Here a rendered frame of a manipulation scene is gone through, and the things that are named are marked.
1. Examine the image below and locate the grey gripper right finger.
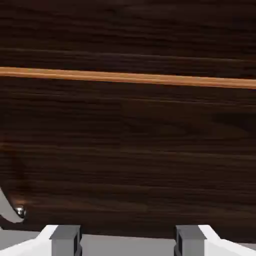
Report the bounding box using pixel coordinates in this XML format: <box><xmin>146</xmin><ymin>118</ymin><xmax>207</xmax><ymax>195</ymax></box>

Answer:
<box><xmin>173</xmin><ymin>224</ymin><xmax>256</xmax><ymax>256</ymax></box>

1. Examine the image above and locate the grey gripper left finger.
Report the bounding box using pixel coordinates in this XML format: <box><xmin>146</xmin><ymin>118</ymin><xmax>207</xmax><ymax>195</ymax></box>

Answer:
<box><xmin>0</xmin><ymin>224</ymin><xmax>83</xmax><ymax>256</ymax></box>

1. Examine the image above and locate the dark wood cabinet door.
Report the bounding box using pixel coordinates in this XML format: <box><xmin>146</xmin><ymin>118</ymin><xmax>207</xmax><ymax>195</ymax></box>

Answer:
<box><xmin>0</xmin><ymin>0</ymin><xmax>256</xmax><ymax>80</ymax></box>
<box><xmin>0</xmin><ymin>76</ymin><xmax>256</xmax><ymax>244</ymax></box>

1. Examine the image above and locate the dark wood cabinet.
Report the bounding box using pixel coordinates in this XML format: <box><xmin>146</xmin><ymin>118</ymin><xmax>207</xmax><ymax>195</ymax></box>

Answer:
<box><xmin>0</xmin><ymin>0</ymin><xmax>256</xmax><ymax>244</ymax></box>

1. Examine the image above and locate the curved silver metal handle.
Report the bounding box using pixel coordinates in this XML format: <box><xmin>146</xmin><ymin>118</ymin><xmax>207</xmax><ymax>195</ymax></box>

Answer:
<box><xmin>0</xmin><ymin>185</ymin><xmax>28</xmax><ymax>231</ymax></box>

